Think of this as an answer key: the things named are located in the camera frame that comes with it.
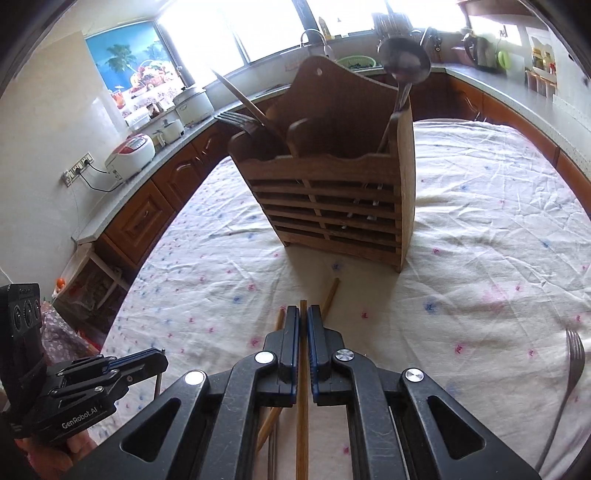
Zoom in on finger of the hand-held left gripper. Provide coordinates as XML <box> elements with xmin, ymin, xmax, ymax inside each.
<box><xmin>55</xmin><ymin>348</ymin><xmax>169</xmax><ymax>378</ymax></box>
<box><xmin>50</xmin><ymin>364</ymin><xmax>169</xmax><ymax>403</ymax></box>

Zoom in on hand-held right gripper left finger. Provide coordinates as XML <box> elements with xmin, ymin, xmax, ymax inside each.
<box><xmin>81</xmin><ymin>305</ymin><xmax>302</xmax><ymax>480</ymax></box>

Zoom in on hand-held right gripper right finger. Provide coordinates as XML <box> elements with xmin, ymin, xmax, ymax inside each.
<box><xmin>307</xmin><ymin>305</ymin><xmax>543</xmax><ymax>480</ymax></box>

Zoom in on bamboo chopstick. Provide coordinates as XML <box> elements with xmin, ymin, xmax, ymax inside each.
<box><xmin>210</xmin><ymin>68</ymin><xmax>289</xmax><ymax>144</ymax></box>
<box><xmin>253</xmin><ymin>277</ymin><xmax>341</xmax><ymax>457</ymax></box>
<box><xmin>295</xmin><ymin>299</ymin><xmax>310</xmax><ymax>480</ymax></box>

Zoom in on metal chopstick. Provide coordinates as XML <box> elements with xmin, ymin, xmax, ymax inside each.
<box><xmin>268</xmin><ymin>415</ymin><xmax>280</xmax><ymax>480</ymax></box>

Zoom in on wooden utensil holder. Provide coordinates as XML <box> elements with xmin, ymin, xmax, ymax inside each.
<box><xmin>227</xmin><ymin>58</ymin><xmax>416</xmax><ymax>274</ymax></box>

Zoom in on large steel fork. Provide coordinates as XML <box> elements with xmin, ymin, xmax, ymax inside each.
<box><xmin>213</xmin><ymin>111</ymin><xmax>264</xmax><ymax>139</ymax></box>

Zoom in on small steel fork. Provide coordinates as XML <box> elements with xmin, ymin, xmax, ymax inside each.
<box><xmin>533</xmin><ymin>329</ymin><xmax>586</xmax><ymax>469</ymax></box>

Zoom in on steel spoon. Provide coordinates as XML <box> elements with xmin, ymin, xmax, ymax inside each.
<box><xmin>376</xmin><ymin>34</ymin><xmax>432</xmax><ymax>153</ymax></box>

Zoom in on person's left hand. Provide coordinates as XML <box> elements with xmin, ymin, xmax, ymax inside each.
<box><xmin>11</xmin><ymin>431</ymin><xmax>100</xmax><ymax>480</ymax></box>

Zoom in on purple floral cloth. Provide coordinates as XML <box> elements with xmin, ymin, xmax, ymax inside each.
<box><xmin>41</xmin><ymin>305</ymin><xmax>105</xmax><ymax>358</ymax></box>

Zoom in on wooden shelf rack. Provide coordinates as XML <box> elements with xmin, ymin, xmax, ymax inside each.
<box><xmin>51</xmin><ymin>242</ymin><xmax>132</xmax><ymax>324</ymax></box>

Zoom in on grey kitchen countertop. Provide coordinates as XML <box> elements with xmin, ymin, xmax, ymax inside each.
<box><xmin>71</xmin><ymin>60</ymin><xmax>591</xmax><ymax>245</ymax></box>

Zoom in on white floral tablecloth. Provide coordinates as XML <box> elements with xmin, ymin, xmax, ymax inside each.
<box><xmin>88</xmin><ymin>117</ymin><xmax>591</xmax><ymax>480</ymax></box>

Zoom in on white and pink rice cooker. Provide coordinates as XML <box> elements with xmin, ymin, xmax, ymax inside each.
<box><xmin>104</xmin><ymin>134</ymin><xmax>157</xmax><ymax>181</ymax></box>

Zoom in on small white cooker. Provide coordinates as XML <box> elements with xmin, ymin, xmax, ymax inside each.
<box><xmin>152</xmin><ymin>117</ymin><xmax>185</xmax><ymax>146</ymax></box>

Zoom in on white slow cooker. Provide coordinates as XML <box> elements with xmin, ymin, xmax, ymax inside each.
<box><xmin>173</xmin><ymin>85</ymin><xmax>215</xmax><ymax>127</ymax></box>

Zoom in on green basin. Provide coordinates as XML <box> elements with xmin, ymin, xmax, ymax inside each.
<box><xmin>335</xmin><ymin>54</ymin><xmax>377</xmax><ymax>72</ymax></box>

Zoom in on chrome faucet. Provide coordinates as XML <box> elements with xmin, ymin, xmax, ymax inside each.
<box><xmin>299</xmin><ymin>28</ymin><xmax>335</xmax><ymax>61</ymax></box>

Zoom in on knife block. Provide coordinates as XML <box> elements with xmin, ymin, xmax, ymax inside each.
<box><xmin>422</xmin><ymin>27</ymin><xmax>445</xmax><ymax>63</ymax></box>

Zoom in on kitchen window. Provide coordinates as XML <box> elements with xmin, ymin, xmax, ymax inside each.
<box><xmin>154</xmin><ymin>0</ymin><xmax>467</xmax><ymax>70</ymax></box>

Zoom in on electric kettle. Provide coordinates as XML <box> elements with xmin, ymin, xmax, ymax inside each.
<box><xmin>462</xmin><ymin>32</ymin><xmax>495</xmax><ymax>68</ymax></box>

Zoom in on row of spice jars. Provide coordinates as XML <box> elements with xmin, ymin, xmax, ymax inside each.
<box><xmin>526</xmin><ymin>69</ymin><xmax>559</xmax><ymax>97</ymax></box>

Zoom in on spice rack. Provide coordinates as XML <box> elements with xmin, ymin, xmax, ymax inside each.
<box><xmin>529</xmin><ymin>37</ymin><xmax>557</xmax><ymax>75</ymax></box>

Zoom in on black power cable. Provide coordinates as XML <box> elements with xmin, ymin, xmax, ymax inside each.
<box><xmin>81</xmin><ymin>164</ymin><xmax>127</xmax><ymax>192</ymax></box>

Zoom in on white wall socket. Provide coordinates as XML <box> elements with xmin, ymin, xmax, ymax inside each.
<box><xmin>62</xmin><ymin>151</ymin><xmax>95</xmax><ymax>188</ymax></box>

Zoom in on palm tree wall poster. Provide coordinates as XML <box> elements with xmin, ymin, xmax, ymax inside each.
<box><xmin>85</xmin><ymin>21</ymin><xmax>183</xmax><ymax>109</ymax></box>

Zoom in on wooden wall cabinets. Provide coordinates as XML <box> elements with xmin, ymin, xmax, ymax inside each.
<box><xmin>462</xmin><ymin>0</ymin><xmax>527</xmax><ymax>17</ymax></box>

